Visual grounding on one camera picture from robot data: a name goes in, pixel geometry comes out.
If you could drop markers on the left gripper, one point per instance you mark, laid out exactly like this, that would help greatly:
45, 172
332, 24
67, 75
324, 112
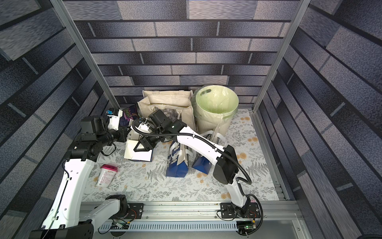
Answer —
124, 131

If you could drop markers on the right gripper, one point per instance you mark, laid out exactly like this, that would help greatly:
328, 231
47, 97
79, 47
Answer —
147, 138

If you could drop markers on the blue white bag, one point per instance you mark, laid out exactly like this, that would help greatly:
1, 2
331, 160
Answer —
178, 160
130, 154
201, 163

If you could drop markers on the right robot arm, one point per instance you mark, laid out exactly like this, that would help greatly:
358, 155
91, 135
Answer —
227, 169

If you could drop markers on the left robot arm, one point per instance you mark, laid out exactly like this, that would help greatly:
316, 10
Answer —
63, 220

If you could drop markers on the purple snack packet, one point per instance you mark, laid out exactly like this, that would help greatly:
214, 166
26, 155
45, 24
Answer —
129, 115

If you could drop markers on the pink lidded cup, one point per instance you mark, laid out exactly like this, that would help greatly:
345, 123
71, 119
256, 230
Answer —
106, 175

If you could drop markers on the beige canvas tote bag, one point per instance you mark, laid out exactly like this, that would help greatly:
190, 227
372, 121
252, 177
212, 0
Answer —
175, 104

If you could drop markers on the green lined trash bin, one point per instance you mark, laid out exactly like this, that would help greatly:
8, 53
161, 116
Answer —
214, 108

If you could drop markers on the floral table mat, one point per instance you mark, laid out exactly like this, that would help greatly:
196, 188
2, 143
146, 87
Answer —
147, 181

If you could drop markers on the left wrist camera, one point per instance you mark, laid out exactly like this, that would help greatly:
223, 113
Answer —
114, 116

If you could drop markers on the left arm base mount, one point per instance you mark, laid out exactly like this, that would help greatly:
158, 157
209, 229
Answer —
134, 211

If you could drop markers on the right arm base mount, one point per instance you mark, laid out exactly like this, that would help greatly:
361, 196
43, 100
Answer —
240, 210

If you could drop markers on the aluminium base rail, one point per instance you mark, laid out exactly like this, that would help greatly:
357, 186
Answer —
203, 216

